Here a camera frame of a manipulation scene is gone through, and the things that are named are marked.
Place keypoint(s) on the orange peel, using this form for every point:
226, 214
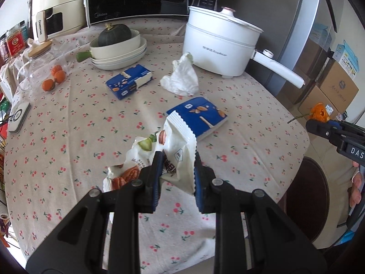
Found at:
319, 113

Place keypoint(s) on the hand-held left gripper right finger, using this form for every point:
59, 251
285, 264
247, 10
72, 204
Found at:
198, 182

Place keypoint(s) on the blue snack box flat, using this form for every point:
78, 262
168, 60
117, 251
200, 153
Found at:
199, 115

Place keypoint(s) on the blue and white box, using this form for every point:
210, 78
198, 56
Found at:
348, 60

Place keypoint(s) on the blue snack box upright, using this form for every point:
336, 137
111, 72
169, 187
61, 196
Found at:
128, 82

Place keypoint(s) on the white flat device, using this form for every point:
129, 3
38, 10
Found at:
19, 117

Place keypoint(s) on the grey refrigerator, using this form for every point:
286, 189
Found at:
299, 20

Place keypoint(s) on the red label jar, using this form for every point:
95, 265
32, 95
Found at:
17, 38

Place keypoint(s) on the white pot lid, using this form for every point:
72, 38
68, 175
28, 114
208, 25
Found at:
228, 20

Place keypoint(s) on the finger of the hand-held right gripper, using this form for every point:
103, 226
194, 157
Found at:
320, 130
348, 127

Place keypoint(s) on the glass jug with wooden lid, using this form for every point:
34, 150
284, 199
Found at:
37, 62

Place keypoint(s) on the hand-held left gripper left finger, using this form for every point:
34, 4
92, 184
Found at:
157, 177

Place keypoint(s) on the crumpled white plastic bag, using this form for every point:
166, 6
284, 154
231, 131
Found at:
182, 77

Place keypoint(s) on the white nut snack wrapper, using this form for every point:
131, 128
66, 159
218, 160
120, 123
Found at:
176, 148

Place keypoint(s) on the floral cherry print tablecloth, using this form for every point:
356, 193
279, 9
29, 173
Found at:
85, 137

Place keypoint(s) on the cardboard box with white label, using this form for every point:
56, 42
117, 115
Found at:
315, 102

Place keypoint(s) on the dark green squash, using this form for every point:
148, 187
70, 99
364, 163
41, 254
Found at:
114, 37

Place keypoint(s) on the small orange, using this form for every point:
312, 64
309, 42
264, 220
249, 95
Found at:
60, 77
48, 85
56, 68

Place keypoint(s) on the person's right hand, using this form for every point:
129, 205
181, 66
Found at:
358, 188

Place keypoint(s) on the brown round waste bin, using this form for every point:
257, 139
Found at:
308, 199

